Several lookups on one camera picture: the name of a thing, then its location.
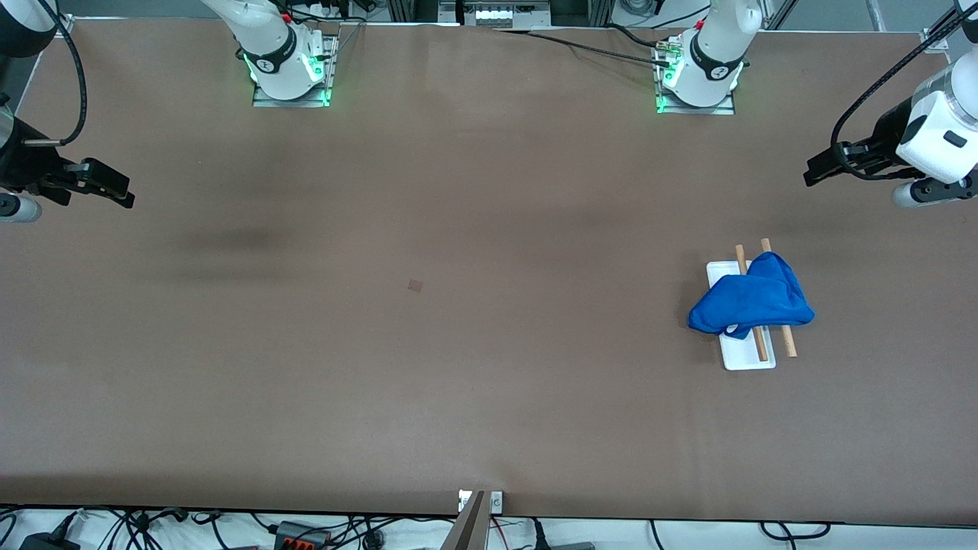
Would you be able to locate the black cable on table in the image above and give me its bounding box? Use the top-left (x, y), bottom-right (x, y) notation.
top-left (495, 28), bottom-right (675, 66)

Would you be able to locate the white rack with wooden bars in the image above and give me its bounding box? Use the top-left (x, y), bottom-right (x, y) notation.
top-left (706, 238), bottom-right (798, 372)

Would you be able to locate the blue towel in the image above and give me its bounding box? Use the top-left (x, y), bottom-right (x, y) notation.
top-left (687, 251), bottom-right (816, 340)

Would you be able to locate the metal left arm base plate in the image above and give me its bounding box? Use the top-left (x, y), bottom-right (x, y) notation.
top-left (655, 37), bottom-right (737, 116)

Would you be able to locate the white power strip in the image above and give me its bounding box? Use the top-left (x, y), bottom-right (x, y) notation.
top-left (302, 0), bottom-right (360, 21)

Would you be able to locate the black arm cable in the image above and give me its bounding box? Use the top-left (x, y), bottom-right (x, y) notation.
top-left (831, 0), bottom-right (978, 181)
top-left (23, 0), bottom-right (88, 147)

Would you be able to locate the grey electronics box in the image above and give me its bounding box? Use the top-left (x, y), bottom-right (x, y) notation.
top-left (438, 0), bottom-right (552, 30)

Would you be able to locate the grey brown slanted post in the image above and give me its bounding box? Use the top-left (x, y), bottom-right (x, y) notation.
top-left (441, 490), bottom-right (488, 550)

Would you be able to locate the black power adapter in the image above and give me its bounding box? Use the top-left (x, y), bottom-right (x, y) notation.
top-left (19, 532), bottom-right (82, 550)

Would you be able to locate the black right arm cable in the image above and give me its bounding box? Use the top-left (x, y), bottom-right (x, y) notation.
top-left (23, 0), bottom-right (88, 147)

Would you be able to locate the black looped floor cable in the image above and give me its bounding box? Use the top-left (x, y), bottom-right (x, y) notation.
top-left (759, 521), bottom-right (832, 542)

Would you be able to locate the black orange power strip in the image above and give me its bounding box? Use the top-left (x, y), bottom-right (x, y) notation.
top-left (274, 520), bottom-right (331, 550)

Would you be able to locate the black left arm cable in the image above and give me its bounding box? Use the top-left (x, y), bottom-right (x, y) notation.
top-left (831, 0), bottom-right (978, 181)

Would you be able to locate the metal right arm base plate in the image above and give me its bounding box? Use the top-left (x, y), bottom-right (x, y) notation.
top-left (252, 34), bottom-right (338, 108)

